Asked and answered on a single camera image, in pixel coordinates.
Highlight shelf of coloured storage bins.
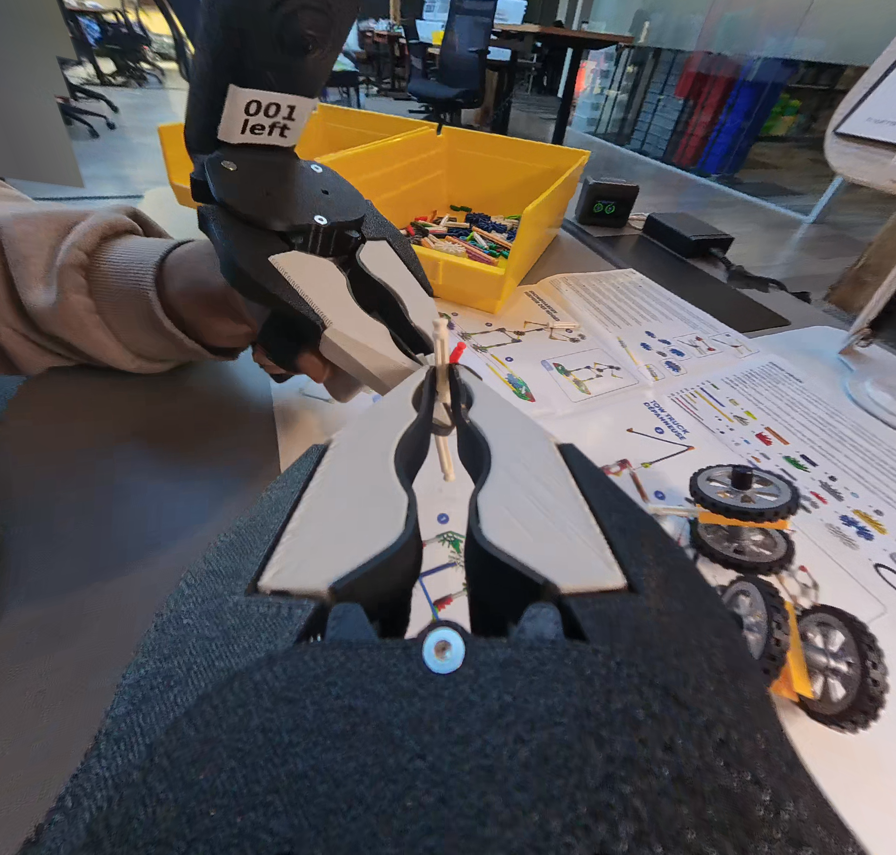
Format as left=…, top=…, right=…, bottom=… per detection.
left=616, top=49, right=872, bottom=185

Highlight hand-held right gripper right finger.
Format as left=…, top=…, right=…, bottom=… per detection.
left=448, top=365, right=629, bottom=595

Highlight black power cable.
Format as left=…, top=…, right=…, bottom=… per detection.
left=707, top=245, right=813, bottom=304

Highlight toy wheel pair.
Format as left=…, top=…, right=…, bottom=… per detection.
left=647, top=464, right=802, bottom=577
left=717, top=575, right=891, bottom=735

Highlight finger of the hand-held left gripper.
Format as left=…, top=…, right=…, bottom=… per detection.
left=268, top=249, right=427, bottom=399
left=356, top=239, right=438, bottom=357

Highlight white metal stand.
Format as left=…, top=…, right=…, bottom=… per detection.
left=836, top=235, right=896, bottom=430

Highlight black power adapter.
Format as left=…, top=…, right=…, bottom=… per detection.
left=643, top=211, right=736, bottom=259

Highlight dark wooden office table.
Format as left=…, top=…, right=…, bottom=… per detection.
left=493, top=23, right=636, bottom=145

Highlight yellow plastic parts bin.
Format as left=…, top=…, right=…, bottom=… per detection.
left=157, top=102, right=434, bottom=210
left=318, top=125, right=592, bottom=315

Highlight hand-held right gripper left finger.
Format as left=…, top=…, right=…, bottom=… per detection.
left=256, top=367, right=435, bottom=598

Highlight person's left hand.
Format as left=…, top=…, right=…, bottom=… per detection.
left=160, top=239, right=330, bottom=383

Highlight black office chair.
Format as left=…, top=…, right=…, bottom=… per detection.
left=406, top=0, right=499, bottom=128
left=57, top=57, right=120, bottom=139
left=84, top=1, right=166, bottom=87

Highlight black device with green lights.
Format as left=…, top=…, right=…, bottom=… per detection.
left=574, top=176, right=641, bottom=229

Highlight white printed instruction sheet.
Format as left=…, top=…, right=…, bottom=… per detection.
left=272, top=267, right=896, bottom=855

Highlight black flat panel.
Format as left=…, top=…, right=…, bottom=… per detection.
left=563, top=219, right=792, bottom=336

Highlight pile of toy pieces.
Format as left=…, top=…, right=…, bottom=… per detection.
left=401, top=204, right=524, bottom=268

